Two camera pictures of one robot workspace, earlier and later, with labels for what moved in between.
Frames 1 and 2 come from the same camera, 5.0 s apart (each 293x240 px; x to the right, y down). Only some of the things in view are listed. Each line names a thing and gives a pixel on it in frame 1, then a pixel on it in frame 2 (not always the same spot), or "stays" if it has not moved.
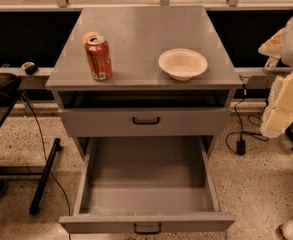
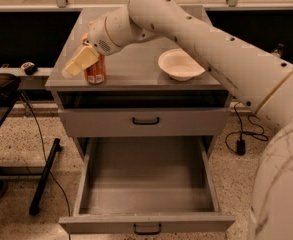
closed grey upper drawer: [145, 122] stays
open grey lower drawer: [148, 185] stays
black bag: [1, 88] stays
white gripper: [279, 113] to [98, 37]
